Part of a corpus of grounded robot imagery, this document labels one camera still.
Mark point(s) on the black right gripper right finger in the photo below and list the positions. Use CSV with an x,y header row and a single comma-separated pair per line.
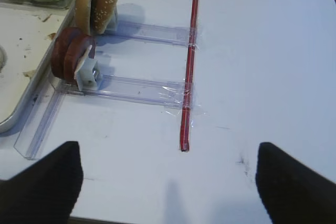
x,y
290,191

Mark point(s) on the clear right rack rail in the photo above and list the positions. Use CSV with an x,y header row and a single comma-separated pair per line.
x,y
46,102

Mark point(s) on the dark red meat patties stack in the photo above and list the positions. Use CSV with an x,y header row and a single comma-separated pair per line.
x,y
69,48

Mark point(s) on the metal baking tray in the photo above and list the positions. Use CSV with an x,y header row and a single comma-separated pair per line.
x,y
25,49

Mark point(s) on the clear right upper track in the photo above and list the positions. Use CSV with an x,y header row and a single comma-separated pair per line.
x,y
178,36

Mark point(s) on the clear track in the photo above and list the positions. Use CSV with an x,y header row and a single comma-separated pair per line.
x,y
174,95
178,36

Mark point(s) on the white pusher block lower right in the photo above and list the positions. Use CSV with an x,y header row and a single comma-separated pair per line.
x,y
87,73

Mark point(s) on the red thin rod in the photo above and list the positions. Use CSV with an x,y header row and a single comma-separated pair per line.
x,y
190,61

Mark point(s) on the clear right lower track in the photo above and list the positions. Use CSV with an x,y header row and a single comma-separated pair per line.
x,y
174,95

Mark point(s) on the sesame bun top inner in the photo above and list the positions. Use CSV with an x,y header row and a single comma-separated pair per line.
x,y
82,15

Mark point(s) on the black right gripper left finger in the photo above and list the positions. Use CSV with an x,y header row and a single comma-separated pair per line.
x,y
45,192

